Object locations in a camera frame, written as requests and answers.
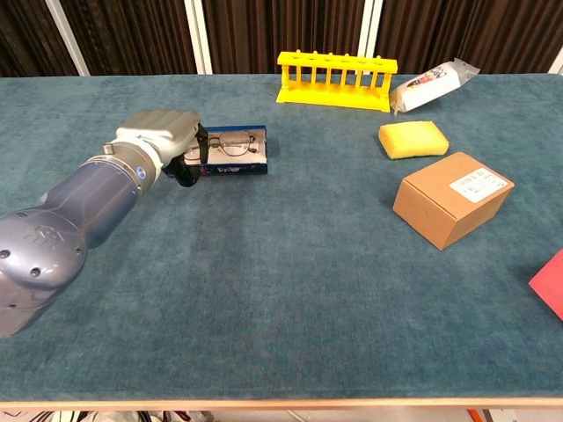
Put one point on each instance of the pink red cube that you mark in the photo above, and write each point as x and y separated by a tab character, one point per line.
552	285

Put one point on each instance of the teal table cloth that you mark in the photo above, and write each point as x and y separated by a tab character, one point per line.
281	285

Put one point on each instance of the wire-frame eyeglasses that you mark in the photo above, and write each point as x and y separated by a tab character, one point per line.
235	143

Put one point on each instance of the dark pleated curtain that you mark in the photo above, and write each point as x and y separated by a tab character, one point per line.
272	26

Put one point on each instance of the white aluminium frame post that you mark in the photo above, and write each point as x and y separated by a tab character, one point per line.
66	35
198	35
369	26
557	66

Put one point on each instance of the yellow test tube rack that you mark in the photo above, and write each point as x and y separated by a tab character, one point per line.
334	94

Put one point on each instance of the grey glasses case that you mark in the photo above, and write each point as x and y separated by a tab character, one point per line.
237	169

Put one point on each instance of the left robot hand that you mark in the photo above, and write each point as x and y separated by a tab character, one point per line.
163	127

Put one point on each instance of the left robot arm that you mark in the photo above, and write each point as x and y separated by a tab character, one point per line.
79	211

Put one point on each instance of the white plastic packet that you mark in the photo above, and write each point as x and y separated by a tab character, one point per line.
426	90

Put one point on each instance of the brown cardboard box with label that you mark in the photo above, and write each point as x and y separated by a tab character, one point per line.
440	202

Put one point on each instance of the yellow sponge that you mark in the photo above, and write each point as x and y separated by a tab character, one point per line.
413	138

